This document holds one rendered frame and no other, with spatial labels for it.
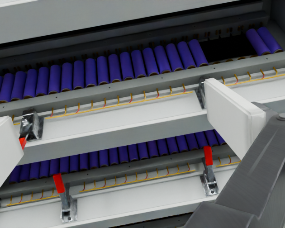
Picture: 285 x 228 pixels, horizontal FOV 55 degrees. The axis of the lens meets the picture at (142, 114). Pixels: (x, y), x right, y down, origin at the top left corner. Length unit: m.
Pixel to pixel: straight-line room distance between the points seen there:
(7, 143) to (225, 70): 0.34
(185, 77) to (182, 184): 0.22
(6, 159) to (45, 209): 0.40
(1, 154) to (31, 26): 0.21
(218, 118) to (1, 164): 0.13
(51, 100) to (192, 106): 0.21
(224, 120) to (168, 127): 0.26
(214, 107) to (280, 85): 0.30
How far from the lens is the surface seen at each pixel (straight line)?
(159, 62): 0.46
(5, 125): 0.19
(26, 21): 0.36
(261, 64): 0.46
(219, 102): 0.16
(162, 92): 0.43
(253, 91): 0.45
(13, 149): 0.19
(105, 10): 0.35
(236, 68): 0.45
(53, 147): 0.43
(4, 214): 0.62
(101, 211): 0.54
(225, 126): 0.16
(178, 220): 0.68
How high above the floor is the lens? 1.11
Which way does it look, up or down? 32 degrees down
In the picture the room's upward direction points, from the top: 10 degrees counter-clockwise
